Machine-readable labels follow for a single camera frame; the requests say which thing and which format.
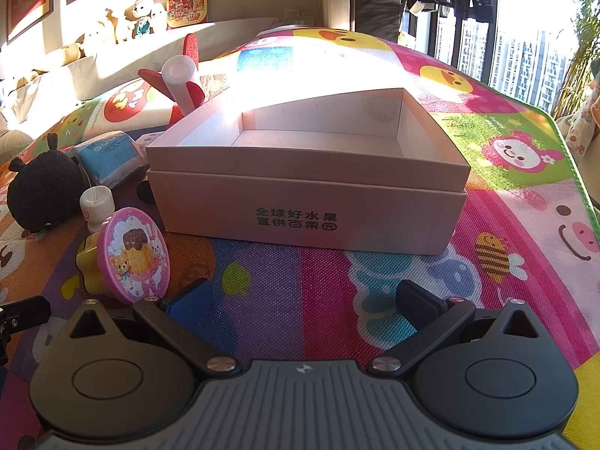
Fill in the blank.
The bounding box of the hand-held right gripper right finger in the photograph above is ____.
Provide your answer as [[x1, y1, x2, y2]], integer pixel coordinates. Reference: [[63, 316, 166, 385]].
[[366, 279, 541, 380]]

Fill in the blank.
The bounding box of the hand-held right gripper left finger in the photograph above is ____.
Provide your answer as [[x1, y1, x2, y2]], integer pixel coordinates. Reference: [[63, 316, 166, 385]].
[[69, 277, 237, 379]]

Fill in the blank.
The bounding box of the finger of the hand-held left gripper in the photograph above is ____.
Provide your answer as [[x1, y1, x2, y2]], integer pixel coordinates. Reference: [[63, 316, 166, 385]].
[[0, 296, 51, 338]]

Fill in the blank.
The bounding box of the yellow toy with pink lid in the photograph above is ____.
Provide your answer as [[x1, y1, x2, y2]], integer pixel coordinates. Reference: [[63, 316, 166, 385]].
[[76, 207, 170, 303]]

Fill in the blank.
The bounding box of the black plush toy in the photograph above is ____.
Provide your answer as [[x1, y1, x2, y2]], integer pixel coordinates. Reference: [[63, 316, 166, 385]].
[[7, 132, 87, 233]]

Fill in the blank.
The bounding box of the small white drink bottle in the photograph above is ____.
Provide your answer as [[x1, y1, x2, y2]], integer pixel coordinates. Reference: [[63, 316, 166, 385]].
[[79, 186, 116, 233]]

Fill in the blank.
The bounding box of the pink cardboard box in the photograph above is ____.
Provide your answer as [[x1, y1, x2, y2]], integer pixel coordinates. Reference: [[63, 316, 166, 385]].
[[145, 87, 471, 256]]

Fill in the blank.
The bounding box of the blue tissue pack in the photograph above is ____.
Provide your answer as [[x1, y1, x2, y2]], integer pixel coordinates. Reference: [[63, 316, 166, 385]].
[[70, 130, 146, 187]]

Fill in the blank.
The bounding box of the red and white foam rocket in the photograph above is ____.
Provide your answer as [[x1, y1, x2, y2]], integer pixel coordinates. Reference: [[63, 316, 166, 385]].
[[137, 33, 207, 118]]

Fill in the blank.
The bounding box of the colourful cartoon play mat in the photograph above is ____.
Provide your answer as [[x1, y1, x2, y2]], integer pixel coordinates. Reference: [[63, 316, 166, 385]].
[[0, 25, 600, 450]]

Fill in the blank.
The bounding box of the floral cloth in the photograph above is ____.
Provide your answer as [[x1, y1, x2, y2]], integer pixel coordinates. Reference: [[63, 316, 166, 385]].
[[565, 98, 600, 160]]

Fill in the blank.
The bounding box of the beige sofa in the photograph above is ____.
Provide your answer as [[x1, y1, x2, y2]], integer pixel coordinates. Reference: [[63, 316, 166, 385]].
[[0, 16, 282, 151]]

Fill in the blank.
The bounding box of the brown plush toy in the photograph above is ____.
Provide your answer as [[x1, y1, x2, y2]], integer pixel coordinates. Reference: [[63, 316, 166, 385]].
[[47, 42, 95, 64]]

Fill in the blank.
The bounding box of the cream plush toy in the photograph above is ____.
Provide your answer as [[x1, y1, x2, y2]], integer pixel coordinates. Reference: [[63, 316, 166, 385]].
[[84, 21, 116, 52], [105, 7, 134, 43]]

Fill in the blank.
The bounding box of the white doll in blue overalls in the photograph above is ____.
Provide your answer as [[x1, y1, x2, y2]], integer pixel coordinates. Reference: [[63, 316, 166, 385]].
[[131, 0, 156, 38]]

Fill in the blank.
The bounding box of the red cartoon card box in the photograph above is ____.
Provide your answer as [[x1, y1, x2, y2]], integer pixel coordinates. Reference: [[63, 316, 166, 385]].
[[166, 0, 208, 29]]

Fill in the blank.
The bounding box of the green plant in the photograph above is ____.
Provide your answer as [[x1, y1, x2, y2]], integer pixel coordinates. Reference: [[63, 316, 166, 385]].
[[555, 0, 600, 118]]

